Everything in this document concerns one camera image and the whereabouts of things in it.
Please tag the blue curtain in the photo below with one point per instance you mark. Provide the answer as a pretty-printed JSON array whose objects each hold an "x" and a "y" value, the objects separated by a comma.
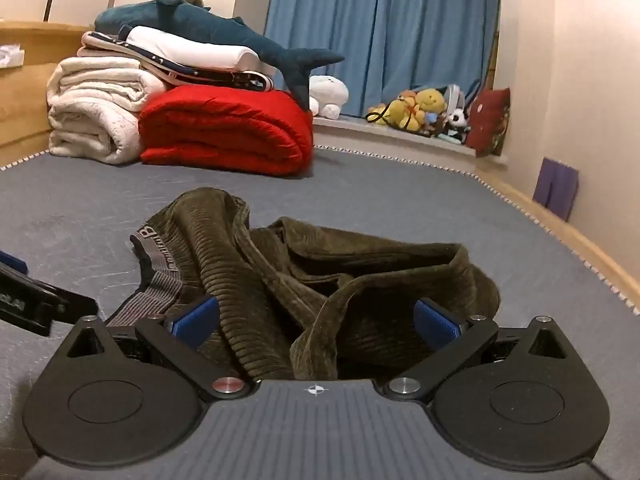
[{"x": 380, "y": 25}]

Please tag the white fleece blanket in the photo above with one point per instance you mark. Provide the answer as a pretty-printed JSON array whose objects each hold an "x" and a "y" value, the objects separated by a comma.
[{"x": 95, "y": 110}]

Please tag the dark red cushion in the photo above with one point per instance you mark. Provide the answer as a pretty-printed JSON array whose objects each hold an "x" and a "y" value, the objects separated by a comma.
[{"x": 490, "y": 120}]

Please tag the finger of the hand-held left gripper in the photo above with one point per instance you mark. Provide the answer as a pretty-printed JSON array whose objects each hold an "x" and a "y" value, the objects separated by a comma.
[
  {"x": 77, "y": 306},
  {"x": 10, "y": 261}
]

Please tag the grey quilted mattress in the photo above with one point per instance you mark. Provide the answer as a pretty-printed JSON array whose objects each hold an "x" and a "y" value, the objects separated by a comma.
[{"x": 400, "y": 200}]

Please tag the navy patterned folded blanket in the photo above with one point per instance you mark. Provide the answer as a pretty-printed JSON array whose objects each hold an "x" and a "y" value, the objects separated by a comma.
[{"x": 200, "y": 72}]

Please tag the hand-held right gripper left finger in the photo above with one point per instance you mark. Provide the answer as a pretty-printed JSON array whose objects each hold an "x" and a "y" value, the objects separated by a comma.
[{"x": 195, "y": 316}]

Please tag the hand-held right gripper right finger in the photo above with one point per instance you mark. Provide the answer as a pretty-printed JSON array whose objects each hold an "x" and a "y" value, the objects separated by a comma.
[{"x": 437, "y": 322}]

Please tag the blue shark plush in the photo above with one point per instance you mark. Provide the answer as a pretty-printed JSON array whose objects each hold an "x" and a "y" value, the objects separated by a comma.
[{"x": 210, "y": 25}]

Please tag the red folded quilt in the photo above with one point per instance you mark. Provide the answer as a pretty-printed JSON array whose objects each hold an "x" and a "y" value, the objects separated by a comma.
[{"x": 225, "y": 130}]

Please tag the white folded pillow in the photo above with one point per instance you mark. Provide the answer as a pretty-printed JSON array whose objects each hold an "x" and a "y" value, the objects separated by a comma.
[{"x": 190, "y": 50}]

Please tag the panda plush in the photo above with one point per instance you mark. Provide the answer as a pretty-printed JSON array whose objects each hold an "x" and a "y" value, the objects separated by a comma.
[{"x": 457, "y": 119}]

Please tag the tissue box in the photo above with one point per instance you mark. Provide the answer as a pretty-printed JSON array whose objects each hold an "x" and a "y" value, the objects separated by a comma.
[{"x": 10, "y": 56}]

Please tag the wooden bed frame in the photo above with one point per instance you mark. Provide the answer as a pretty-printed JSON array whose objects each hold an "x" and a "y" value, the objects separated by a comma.
[{"x": 30, "y": 110}]

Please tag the purple folder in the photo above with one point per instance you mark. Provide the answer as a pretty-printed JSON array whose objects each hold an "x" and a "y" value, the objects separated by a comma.
[{"x": 555, "y": 190}]

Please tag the white grey bunny plush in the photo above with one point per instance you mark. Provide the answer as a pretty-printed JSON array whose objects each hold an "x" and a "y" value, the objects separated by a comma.
[{"x": 454, "y": 96}]

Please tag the yellow round-faced plush toy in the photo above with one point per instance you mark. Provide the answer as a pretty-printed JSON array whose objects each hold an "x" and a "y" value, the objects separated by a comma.
[{"x": 429, "y": 100}]

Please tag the yellow orange plush toy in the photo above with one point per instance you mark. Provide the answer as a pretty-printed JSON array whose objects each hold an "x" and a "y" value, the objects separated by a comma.
[{"x": 400, "y": 110}]

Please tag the white mushroom plush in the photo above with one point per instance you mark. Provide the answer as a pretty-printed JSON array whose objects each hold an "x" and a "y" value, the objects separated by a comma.
[{"x": 329, "y": 92}]

